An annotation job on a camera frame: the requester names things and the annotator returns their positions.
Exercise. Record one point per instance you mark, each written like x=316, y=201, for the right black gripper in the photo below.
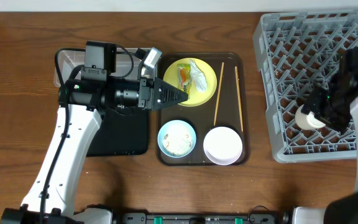
x=317, y=101

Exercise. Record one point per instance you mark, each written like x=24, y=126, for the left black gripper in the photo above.
x=146, y=93

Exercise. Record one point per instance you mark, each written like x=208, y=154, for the yellow plate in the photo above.
x=195, y=98

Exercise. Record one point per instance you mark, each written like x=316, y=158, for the white cup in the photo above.
x=307, y=121

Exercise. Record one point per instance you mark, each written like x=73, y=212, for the green yellow snack wrapper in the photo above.
x=184, y=77

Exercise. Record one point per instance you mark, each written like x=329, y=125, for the light blue bowl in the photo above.
x=175, y=125

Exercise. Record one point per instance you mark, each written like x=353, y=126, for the pink bowl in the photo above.
x=223, y=146

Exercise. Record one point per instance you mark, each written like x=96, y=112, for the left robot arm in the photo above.
x=90, y=90

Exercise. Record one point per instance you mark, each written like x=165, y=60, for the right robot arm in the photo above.
x=344, y=210

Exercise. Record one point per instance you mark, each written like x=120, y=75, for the grey dishwasher rack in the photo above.
x=294, y=52

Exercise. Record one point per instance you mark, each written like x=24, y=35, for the clear plastic bin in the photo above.
x=68, y=60

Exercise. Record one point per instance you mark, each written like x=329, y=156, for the black tray bin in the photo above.
x=123, y=132

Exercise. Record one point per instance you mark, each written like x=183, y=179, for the dark brown serving tray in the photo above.
x=201, y=117

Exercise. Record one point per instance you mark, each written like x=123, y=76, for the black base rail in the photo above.
x=252, y=218

